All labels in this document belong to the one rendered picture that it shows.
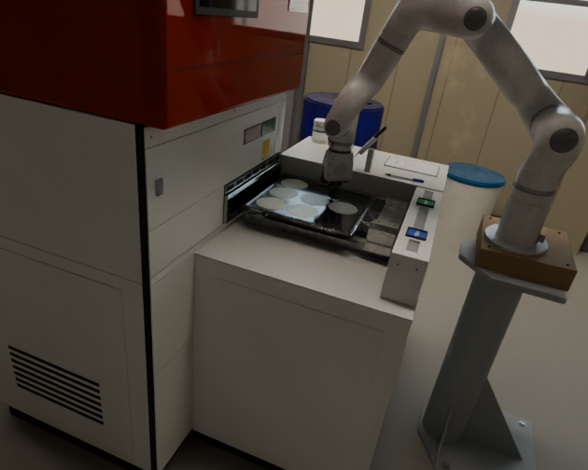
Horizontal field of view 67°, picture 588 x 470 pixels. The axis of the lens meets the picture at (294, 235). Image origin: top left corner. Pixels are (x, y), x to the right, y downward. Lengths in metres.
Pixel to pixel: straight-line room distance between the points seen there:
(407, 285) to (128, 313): 0.73
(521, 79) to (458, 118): 2.54
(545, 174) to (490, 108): 2.47
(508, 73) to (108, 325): 1.28
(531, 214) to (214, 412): 1.21
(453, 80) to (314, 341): 2.94
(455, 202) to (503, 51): 2.10
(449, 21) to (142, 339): 1.15
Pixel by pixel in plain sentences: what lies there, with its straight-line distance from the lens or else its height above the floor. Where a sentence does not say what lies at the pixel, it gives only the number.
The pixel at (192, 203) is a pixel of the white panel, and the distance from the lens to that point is 1.22.
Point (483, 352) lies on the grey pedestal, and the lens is 1.73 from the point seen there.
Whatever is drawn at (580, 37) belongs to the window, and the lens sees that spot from 3.88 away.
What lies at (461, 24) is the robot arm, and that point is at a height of 1.49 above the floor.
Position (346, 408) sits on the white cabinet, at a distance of 1.40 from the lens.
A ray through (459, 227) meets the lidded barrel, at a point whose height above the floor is 0.20.
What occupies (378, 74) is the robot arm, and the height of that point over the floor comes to 1.33.
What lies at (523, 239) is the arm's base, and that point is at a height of 0.93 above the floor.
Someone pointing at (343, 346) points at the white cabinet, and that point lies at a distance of 1.25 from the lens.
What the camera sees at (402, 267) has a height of 0.93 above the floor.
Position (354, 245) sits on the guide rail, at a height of 0.84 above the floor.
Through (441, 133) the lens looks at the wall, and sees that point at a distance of 3.93.
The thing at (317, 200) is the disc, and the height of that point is 0.90.
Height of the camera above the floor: 1.48
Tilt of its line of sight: 27 degrees down
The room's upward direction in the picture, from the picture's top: 7 degrees clockwise
